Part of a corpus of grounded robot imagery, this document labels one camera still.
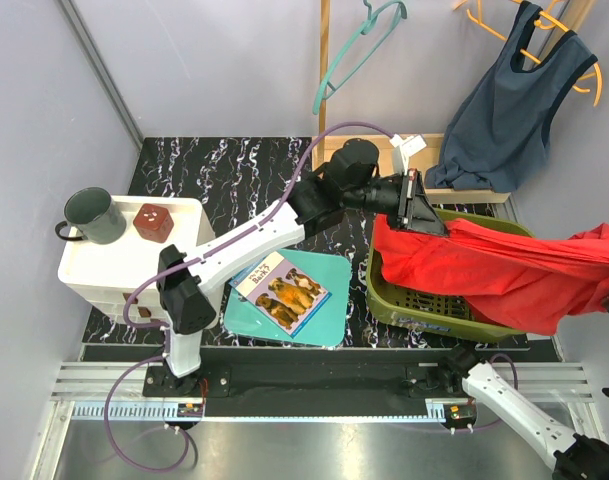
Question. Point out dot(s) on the brown red small block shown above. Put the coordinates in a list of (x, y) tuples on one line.
[(153, 223)]

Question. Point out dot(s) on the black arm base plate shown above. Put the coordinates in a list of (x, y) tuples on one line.
[(272, 383)]

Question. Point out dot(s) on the teal cutting mat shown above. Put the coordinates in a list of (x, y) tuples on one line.
[(329, 310)]

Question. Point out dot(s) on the white plastic storage box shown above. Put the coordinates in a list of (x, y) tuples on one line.
[(105, 275)]

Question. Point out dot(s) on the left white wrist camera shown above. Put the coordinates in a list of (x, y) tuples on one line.
[(404, 149)]

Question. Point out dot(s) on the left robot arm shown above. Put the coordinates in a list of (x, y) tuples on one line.
[(191, 284)]

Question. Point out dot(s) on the aluminium rail frame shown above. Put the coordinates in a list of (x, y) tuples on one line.
[(113, 392)]

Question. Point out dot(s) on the wooden clothes rack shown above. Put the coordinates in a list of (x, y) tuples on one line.
[(390, 155)]

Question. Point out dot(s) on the olive green plastic basket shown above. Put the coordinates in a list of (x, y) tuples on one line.
[(450, 316)]

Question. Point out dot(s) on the navy blue tank top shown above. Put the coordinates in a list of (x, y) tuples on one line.
[(500, 135)]

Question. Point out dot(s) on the teal wire hanger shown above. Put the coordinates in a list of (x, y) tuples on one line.
[(381, 20)]

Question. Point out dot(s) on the red tank top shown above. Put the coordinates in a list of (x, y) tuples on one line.
[(521, 282)]

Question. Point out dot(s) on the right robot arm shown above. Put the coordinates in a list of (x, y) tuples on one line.
[(494, 382)]

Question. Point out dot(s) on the dark green metal mug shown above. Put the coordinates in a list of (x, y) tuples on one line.
[(91, 215)]

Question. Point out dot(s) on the dog picture book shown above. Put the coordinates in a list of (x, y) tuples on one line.
[(284, 293)]

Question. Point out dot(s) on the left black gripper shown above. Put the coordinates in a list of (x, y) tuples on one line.
[(412, 198)]

